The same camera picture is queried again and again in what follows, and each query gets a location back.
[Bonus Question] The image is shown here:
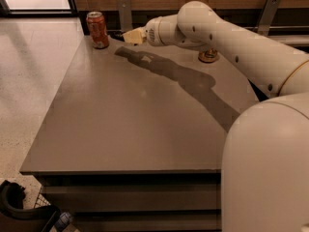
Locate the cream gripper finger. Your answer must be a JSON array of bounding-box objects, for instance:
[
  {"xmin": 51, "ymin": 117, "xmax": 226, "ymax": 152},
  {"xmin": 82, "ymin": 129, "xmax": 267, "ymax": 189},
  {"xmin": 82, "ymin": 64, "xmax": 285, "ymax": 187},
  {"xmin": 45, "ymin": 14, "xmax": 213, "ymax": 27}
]
[{"xmin": 123, "ymin": 27, "xmax": 147, "ymax": 44}]

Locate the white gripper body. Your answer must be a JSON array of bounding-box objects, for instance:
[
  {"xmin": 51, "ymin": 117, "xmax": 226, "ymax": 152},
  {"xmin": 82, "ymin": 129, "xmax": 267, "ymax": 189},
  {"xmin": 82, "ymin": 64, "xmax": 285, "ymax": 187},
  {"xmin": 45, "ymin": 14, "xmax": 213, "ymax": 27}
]
[{"xmin": 145, "ymin": 16, "xmax": 164, "ymax": 46}]

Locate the black rxbar chocolate wrapper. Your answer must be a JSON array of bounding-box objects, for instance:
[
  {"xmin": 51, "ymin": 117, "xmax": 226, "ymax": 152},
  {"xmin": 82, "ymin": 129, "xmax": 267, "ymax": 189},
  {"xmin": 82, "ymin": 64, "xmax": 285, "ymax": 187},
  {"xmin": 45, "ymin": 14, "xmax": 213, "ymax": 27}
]
[{"xmin": 114, "ymin": 33, "xmax": 125, "ymax": 42}]

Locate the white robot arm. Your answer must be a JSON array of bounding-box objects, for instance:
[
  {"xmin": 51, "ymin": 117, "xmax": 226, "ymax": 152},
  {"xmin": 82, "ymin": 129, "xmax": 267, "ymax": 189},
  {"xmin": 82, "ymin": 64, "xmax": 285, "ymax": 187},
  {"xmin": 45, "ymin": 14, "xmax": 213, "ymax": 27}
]
[{"xmin": 124, "ymin": 1, "xmax": 309, "ymax": 232}]

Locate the red coke can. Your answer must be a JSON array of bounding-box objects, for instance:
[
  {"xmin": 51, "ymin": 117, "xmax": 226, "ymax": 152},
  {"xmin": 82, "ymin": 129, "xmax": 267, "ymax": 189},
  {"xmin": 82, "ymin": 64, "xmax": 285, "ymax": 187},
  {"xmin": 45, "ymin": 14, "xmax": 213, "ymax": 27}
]
[{"xmin": 86, "ymin": 12, "xmax": 109, "ymax": 49}]

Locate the gold soda can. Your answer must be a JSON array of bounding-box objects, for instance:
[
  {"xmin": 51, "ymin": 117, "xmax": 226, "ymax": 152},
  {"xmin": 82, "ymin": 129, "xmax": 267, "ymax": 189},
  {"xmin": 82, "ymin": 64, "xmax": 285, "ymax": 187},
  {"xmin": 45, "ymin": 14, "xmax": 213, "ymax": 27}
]
[{"xmin": 198, "ymin": 48, "xmax": 218, "ymax": 64}]

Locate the upper grey drawer front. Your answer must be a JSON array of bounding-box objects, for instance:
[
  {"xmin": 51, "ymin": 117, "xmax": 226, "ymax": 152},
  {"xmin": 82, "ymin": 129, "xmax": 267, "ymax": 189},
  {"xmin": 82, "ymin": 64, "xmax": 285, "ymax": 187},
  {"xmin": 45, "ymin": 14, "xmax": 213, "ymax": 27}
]
[{"xmin": 43, "ymin": 184, "xmax": 220, "ymax": 213}]

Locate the grey drawer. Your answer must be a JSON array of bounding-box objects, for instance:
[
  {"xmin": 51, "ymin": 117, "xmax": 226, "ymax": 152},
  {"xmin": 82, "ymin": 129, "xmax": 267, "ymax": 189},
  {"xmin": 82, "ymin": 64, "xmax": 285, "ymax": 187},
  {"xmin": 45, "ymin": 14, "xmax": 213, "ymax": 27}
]
[
  {"xmin": 43, "ymin": 184, "xmax": 220, "ymax": 213},
  {"xmin": 73, "ymin": 214, "xmax": 221, "ymax": 232}
]

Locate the lower grey drawer front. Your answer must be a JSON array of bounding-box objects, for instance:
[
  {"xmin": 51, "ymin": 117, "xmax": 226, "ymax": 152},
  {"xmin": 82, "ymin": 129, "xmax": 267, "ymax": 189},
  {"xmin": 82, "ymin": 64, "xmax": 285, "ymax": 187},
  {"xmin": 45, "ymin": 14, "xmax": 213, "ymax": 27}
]
[{"xmin": 73, "ymin": 214, "xmax": 221, "ymax": 232}]

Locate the left metal wall bracket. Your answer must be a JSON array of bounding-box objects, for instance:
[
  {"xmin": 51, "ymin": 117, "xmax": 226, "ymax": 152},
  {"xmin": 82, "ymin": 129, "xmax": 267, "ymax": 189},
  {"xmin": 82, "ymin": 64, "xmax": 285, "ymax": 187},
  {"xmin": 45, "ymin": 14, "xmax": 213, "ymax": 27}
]
[{"xmin": 117, "ymin": 0, "xmax": 132, "ymax": 32}]

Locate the metal wall bracket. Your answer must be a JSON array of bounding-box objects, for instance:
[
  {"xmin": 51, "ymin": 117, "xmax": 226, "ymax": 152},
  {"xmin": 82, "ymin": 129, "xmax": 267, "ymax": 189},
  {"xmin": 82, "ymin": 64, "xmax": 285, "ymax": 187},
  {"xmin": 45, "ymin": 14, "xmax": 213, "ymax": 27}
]
[
  {"xmin": 117, "ymin": 0, "xmax": 132, "ymax": 32},
  {"xmin": 257, "ymin": 0, "xmax": 281, "ymax": 36}
]

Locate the right metal wall bracket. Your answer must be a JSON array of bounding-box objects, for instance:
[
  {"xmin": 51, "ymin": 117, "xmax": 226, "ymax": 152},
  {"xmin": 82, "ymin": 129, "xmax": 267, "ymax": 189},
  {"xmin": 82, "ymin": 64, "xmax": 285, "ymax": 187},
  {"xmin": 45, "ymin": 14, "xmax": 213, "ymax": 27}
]
[{"xmin": 257, "ymin": 0, "xmax": 281, "ymax": 36}]

